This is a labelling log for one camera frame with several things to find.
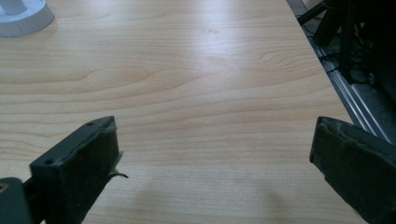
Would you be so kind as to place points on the aluminium frame rail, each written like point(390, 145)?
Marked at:
point(355, 90)

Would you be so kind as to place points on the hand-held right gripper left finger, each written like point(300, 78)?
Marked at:
point(77, 168)

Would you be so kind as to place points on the black metal stand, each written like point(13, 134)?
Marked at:
point(348, 34)

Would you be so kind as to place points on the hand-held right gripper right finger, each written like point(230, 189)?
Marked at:
point(358, 161)

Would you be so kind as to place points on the white round stand base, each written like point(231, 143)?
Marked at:
point(23, 15)

